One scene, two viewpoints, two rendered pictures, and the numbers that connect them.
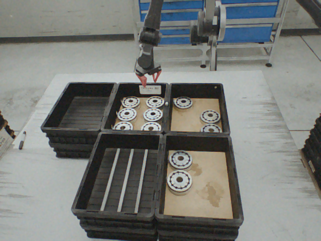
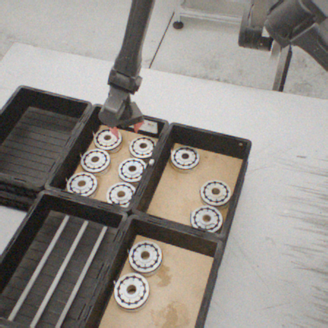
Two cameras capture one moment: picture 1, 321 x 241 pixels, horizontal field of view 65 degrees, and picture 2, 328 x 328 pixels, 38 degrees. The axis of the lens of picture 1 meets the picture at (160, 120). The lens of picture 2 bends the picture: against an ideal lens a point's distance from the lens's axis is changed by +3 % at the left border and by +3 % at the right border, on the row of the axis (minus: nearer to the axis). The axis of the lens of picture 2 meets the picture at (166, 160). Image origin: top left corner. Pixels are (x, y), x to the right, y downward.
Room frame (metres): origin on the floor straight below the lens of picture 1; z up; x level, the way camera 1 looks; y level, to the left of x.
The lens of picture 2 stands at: (0.11, -0.29, 2.17)
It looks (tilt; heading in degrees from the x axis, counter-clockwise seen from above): 53 degrees down; 13
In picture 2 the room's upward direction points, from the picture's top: 3 degrees counter-clockwise
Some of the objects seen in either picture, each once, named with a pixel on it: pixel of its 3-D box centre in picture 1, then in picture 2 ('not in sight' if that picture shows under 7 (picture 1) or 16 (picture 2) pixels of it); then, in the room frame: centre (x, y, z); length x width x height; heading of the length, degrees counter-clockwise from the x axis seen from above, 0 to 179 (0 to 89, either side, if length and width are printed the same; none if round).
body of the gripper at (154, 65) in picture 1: (147, 62); (122, 109); (1.00, 0.04, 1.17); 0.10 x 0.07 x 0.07; 126
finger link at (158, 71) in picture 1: (152, 75); (130, 123); (1.01, 0.02, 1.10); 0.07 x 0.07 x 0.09; 36
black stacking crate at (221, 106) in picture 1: (195, 114); (194, 184); (0.97, -0.19, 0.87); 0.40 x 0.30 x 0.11; 172
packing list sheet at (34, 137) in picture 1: (40, 127); not in sight; (1.13, 0.74, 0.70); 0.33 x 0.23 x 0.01; 175
